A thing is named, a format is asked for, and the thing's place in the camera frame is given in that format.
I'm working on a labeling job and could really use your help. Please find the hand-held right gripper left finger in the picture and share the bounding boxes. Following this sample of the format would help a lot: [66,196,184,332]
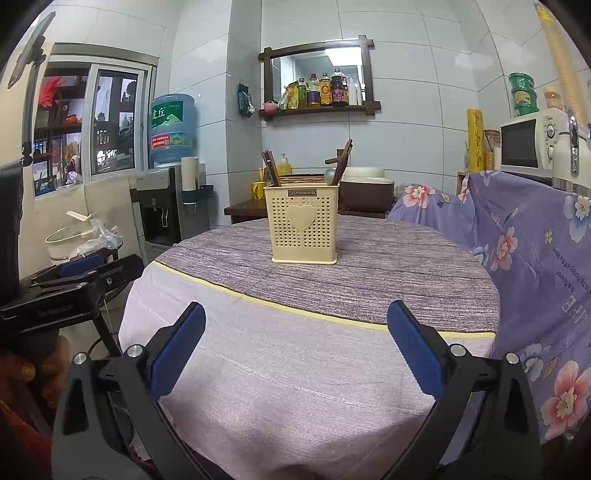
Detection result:
[50,301,207,480]

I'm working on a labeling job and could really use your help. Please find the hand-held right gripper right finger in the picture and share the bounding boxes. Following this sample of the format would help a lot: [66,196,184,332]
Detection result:
[386,300,542,480]

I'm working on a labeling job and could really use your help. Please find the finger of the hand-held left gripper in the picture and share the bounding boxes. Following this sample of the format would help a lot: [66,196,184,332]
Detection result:
[28,255,145,301]
[21,255,106,287]

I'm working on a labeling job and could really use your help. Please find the cream plastic utensil holder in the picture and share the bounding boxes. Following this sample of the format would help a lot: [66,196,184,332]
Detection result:
[263,184,341,265]

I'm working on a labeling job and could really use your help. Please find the black chopstick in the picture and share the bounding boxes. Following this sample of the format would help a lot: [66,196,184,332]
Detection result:
[336,142,351,184]

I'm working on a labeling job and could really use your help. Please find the person's left hand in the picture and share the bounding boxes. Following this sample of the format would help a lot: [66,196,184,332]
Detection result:
[0,335,73,411]

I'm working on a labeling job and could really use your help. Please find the clear plastic bag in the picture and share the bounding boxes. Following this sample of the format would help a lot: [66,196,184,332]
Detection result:
[69,219,123,260]

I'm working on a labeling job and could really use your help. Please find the grey water dispenser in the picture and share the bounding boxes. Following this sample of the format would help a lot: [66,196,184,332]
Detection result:
[135,167,186,250]

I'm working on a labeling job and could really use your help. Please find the dark blue cup holder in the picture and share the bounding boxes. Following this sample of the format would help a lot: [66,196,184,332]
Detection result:
[182,185,216,205]

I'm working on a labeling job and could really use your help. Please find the white paper cup stack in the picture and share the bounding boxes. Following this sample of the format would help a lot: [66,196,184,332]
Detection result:
[181,156,201,193]

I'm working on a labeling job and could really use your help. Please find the person's red clothing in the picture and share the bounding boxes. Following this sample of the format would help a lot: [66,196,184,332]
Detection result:
[0,397,54,480]

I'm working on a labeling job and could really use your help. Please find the dark wooden counter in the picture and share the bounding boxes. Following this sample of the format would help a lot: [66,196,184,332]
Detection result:
[224,199,387,225]

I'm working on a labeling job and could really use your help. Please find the aluminium framed window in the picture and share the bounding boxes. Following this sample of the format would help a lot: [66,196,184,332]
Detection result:
[33,42,160,199]

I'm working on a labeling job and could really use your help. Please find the blue water bottle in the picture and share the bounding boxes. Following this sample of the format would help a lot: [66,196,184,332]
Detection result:
[148,93,197,168]

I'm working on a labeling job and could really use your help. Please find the purple floral cloth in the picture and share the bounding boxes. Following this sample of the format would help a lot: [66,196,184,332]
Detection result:
[388,170,591,445]

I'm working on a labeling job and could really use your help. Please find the white lidded brown pot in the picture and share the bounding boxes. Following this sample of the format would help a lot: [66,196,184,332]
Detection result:
[339,166,396,214]

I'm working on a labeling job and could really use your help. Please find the woven pattern basin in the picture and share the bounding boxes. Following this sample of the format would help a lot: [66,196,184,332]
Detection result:
[276,172,329,186]

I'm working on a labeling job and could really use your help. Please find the tan storage jar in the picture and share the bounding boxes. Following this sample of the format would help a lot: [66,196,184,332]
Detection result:
[482,130,502,172]

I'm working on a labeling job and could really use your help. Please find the green hanging packet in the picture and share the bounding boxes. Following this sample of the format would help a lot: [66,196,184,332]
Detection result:
[238,83,256,117]

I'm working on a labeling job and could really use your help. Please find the yellow printed roll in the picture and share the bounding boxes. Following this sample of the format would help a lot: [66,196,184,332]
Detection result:
[466,108,486,173]

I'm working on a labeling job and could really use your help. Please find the white microwave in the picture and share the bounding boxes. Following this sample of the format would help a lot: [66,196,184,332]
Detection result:
[500,108,562,176]

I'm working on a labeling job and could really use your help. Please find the yellow seasoning packets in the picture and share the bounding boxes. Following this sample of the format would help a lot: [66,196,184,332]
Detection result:
[279,82,300,111]

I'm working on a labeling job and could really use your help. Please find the dark sauce bottle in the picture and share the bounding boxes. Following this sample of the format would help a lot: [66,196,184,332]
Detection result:
[331,68,350,106]

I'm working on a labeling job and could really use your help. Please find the wooden framed mirror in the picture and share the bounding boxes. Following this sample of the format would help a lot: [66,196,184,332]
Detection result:
[257,35,382,122]

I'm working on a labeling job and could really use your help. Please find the white appliance with metal handle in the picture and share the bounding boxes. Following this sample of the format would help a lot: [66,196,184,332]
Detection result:
[551,106,591,190]

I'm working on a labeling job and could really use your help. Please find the yellow corrugated hose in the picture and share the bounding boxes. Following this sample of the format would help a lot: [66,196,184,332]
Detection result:
[534,1,591,126]

